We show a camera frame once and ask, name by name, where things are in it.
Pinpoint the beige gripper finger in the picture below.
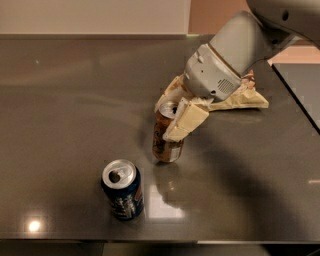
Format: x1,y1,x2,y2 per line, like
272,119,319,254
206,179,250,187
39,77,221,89
154,75,187,112
163,98,209,142

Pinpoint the orange soda can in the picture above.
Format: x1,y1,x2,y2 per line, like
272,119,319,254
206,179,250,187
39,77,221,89
152,101,184,163

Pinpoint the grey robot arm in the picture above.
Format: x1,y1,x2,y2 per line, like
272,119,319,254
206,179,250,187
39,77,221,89
155,0,320,142

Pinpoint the blue pepsi can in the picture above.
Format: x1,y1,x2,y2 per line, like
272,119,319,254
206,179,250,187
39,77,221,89
101,159,144,220

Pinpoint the sea salt chips bag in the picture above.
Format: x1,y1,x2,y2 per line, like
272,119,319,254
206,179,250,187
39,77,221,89
209,70,269,111

